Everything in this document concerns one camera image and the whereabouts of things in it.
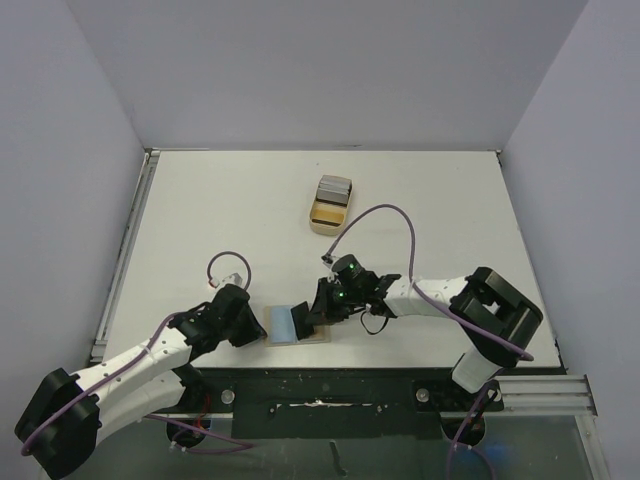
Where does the tan oval wooden tray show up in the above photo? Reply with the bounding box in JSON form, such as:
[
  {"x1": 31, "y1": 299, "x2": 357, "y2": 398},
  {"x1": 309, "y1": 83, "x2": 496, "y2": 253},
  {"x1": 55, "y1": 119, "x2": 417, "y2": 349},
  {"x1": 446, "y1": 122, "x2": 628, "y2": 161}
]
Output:
[{"x1": 309, "y1": 187, "x2": 353, "y2": 237}]

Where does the short black cable loop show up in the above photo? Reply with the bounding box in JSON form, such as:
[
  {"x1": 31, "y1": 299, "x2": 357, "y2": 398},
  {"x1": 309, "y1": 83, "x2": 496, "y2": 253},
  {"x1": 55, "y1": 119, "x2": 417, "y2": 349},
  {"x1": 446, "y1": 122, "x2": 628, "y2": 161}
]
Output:
[{"x1": 360, "y1": 309, "x2": 391, "y2": 337}]

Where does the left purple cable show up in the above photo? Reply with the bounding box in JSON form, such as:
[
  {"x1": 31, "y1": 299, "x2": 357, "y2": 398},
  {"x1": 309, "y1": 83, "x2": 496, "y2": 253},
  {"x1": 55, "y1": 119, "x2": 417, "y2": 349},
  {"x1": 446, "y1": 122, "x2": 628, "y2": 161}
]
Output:
[{"x1": 19, "y1": 251, "x2": 259, "y2": 457}]

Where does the stack of credit cards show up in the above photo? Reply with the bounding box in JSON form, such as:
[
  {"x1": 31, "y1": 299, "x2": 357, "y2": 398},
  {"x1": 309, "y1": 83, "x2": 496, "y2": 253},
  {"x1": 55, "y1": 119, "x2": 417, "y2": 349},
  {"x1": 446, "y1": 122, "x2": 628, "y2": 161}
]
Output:
[{"x1": 316, "y1": 175, "x2": 353, "y2": 206}]

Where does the black credit card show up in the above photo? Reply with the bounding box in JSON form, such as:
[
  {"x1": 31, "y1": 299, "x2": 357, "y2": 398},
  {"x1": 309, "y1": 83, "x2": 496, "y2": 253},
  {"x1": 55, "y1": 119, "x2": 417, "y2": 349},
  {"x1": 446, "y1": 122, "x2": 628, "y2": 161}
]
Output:
[{"x1": 290, "y1": 301, "x2": 315, "y2": 341}]

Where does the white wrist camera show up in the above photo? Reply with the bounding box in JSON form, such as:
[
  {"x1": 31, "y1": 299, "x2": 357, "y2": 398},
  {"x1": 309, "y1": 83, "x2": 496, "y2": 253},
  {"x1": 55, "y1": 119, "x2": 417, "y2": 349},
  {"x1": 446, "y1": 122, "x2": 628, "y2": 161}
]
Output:
[
  {"x1": 208, "y1": 273, "x2": 244, "y2": 289},
  {"x1": 321, "y1": 254, "x2": 336, "y2": 266}
]

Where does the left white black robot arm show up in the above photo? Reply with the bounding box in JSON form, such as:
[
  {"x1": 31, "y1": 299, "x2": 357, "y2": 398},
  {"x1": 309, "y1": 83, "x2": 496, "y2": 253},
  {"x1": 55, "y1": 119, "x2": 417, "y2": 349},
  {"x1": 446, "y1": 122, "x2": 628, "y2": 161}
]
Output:
[{"x1": 15, "y1": 284, "x2": 267, "y2": 479}]

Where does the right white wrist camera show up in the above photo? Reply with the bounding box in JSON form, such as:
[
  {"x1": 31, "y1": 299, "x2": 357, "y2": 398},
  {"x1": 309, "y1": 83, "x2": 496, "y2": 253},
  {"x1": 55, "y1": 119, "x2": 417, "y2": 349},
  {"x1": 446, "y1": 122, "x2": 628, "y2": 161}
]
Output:
[{"x1": 321, "y1": 254, "x2": 336, "y2": 266}]

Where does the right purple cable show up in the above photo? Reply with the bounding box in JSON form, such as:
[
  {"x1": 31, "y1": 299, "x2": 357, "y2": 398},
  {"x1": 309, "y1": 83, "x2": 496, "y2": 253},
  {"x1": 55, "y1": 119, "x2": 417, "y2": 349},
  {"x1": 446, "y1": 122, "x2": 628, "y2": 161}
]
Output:
[{"x1": 322, "y1": 203, "x2": 535, "y2": 480}]

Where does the beige leather card holder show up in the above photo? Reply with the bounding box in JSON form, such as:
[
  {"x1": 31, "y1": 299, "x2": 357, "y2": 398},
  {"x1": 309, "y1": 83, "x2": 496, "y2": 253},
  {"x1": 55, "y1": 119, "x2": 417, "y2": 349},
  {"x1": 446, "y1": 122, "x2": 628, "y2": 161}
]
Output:
[{"x1": 263, "y1": 305, "x2": 331, "y2": 347}]

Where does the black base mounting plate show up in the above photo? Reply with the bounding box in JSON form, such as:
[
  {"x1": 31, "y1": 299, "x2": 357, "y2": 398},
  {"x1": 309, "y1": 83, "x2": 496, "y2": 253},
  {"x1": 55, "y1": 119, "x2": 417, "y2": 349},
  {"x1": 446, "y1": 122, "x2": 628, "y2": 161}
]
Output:
[{"x1": 164, "y1": 368, "x2": 504, "y2": 440}]

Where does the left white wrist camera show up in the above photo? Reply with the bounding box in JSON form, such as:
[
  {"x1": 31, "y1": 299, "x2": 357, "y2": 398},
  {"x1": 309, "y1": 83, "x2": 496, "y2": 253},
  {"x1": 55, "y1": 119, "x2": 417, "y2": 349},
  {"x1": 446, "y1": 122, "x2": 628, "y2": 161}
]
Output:
[{"x1": 208, "y1": 273, "x2": 244, "y2": 289}]

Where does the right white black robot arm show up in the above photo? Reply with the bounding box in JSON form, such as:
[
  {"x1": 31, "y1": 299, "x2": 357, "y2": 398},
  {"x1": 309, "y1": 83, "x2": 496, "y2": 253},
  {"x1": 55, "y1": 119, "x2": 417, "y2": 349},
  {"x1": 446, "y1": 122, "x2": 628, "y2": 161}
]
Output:
[{"x1": 294, "y1": 254, "x2": 543, "y2": 409}]

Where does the purple cable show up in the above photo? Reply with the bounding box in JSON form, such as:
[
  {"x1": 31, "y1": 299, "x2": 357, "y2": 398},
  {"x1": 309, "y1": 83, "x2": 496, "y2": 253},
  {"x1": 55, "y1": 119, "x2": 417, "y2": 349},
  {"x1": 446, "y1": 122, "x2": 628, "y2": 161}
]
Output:
[
  {"x1": 322, "y1": 203, "x2": 535, "y2": 480},
  {"x1": 19, "y1": 251, "x2": 259, "y2": 457}
]

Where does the aluminium extrusion rail left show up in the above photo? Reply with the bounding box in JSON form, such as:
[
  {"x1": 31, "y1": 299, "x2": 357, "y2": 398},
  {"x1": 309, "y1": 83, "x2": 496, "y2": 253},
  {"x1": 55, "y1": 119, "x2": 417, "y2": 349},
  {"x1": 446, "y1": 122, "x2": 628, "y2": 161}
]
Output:
[{"x1": 93, "y1": 149, "x2": 161, "y2": 351}]

